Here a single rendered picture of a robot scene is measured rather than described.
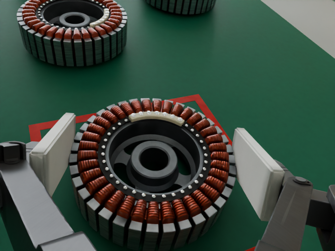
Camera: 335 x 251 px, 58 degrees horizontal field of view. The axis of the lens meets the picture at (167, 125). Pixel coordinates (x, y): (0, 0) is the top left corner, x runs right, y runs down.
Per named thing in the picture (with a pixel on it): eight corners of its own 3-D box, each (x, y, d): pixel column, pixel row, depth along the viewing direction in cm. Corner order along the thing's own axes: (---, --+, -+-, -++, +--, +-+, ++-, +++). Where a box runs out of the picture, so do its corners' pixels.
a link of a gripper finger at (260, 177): (272, 170, 15) (286, 171, 15) (235, 126, 22) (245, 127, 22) (259, 221, 16) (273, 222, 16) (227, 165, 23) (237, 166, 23)
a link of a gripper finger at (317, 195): (297, 202, 14) (360, 206, 14) (259, 157, 18) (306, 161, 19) (290, 230, 14) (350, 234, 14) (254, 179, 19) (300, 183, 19)
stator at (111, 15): (1, 54, 31) (-10, 20, 28) (56, 9, 39) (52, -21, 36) (103, 81, 30) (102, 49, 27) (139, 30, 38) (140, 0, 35)
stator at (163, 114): (234, 259, 19) (253, 234, 17) (56, 250, 18) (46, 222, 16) (215, 131, 27) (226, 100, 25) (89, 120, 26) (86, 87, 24)
